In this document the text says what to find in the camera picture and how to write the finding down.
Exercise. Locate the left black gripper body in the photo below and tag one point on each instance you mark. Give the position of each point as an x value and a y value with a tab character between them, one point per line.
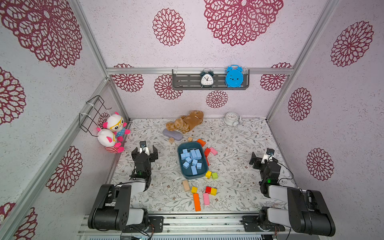
149	173

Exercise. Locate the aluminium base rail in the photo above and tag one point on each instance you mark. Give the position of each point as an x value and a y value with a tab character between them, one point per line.
196	226

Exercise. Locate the tan wooden block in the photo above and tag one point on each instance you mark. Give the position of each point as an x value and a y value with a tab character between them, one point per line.
186	185

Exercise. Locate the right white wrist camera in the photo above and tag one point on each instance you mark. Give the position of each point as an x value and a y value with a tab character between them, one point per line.
268	156

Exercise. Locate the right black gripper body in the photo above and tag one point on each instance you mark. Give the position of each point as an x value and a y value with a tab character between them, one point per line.
256	161

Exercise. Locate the yellow cube front right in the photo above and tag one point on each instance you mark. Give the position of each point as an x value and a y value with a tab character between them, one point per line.
213	191

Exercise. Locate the pink block back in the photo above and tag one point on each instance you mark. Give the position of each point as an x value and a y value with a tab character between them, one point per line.
213	151

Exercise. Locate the yellow cube near bin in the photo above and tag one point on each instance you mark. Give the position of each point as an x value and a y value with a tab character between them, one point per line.
208	174

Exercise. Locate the red cube front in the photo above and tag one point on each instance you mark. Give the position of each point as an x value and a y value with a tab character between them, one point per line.
208	190

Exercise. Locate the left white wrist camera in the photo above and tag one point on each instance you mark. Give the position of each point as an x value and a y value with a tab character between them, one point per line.
144	148

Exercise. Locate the brown plush dog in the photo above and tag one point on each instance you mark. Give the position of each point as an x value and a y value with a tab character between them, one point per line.
185	124

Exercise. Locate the grey wall shelf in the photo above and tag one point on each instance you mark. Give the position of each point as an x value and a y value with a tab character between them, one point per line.
193	82

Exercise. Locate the blue long block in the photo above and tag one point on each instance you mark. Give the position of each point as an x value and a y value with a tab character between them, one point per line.
194	170

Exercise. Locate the purple oval pad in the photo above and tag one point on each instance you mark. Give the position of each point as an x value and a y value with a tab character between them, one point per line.
173	134

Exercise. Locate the long orange block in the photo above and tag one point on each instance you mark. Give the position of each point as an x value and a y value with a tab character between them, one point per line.
197	202

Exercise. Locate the yellow cube front left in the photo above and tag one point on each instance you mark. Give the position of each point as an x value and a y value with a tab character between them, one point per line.
194	190

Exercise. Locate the white plush with glasses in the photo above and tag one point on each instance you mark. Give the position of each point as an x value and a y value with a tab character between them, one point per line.
117	125

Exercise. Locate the white alarm clock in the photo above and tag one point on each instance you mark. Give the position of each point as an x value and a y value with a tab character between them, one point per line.
232	119

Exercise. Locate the blue alarm clock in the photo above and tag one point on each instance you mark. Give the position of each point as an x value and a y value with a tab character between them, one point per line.
234	77

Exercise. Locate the red block middle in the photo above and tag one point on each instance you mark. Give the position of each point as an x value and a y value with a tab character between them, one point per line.
207	152

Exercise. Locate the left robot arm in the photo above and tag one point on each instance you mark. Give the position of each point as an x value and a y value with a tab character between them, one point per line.
112	207

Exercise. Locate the teal plastic bin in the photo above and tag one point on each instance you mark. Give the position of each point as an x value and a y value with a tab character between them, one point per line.
187	173

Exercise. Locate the blue block in bin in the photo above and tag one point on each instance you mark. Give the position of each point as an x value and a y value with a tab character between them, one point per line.
198	154

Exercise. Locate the orange red block back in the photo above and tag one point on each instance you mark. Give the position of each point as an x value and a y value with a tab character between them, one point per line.
201	142

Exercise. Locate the white plush striped shirt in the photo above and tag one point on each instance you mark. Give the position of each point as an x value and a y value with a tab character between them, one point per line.
108	139

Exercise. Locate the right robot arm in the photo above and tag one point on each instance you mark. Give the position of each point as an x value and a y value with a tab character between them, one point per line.
306	213

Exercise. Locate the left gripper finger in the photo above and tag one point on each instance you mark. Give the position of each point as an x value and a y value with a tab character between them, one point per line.
154	155
135	153

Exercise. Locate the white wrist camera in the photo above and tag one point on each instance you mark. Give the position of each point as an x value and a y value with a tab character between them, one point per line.
144	148
268	156

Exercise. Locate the red block upright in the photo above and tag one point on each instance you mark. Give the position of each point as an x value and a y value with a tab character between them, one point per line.
207	161

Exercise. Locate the black wire basket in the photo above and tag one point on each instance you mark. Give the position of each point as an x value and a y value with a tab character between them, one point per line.
94	118

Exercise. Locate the long pink block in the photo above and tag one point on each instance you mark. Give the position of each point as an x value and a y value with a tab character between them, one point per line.
206	199

